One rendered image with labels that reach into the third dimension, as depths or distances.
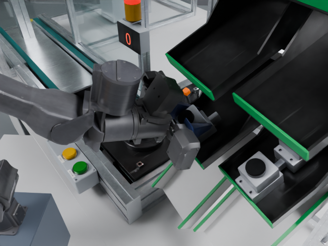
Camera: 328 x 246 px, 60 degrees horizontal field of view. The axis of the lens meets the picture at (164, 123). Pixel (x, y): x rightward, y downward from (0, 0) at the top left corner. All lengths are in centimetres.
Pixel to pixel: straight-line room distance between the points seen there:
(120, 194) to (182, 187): 17
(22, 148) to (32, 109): 71
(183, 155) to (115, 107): 13
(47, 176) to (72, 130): 60
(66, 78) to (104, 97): 94
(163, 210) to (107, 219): 16
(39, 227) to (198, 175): 36
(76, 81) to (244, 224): 93
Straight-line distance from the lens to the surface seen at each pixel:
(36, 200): 71
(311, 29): 47
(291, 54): 46
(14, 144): 117
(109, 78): 39
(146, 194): 80
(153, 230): 84
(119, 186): 80
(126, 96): 40
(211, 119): 55
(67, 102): 45
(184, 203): 71
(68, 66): 143
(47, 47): 164
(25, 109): 44
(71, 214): 91
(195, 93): 105
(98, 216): 88
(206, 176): 68
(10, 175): 60
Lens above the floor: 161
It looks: 42 degrees down
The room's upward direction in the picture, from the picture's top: straight up
